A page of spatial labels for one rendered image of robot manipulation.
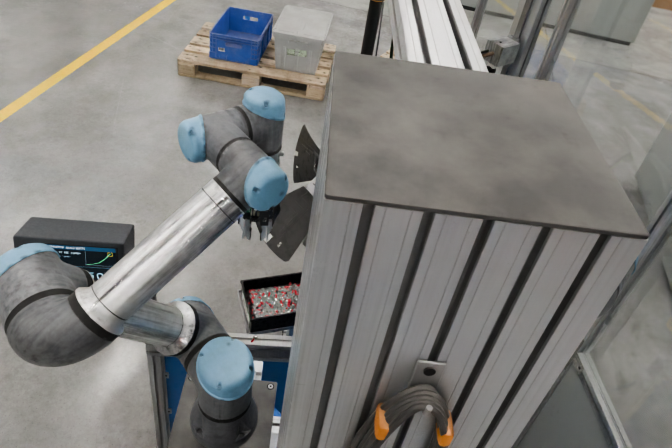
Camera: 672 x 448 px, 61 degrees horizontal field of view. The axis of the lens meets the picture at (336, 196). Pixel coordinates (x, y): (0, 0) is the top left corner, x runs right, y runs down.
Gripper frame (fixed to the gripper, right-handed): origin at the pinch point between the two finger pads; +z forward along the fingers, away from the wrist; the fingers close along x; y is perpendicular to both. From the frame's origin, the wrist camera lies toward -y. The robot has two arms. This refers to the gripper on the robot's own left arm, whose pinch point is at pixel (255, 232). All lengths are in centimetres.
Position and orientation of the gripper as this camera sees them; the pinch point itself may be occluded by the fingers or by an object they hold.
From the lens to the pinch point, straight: 125.3
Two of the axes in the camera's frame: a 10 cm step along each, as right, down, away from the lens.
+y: 0.4, 6.3, -7.8
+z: -1.4, 7.7, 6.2
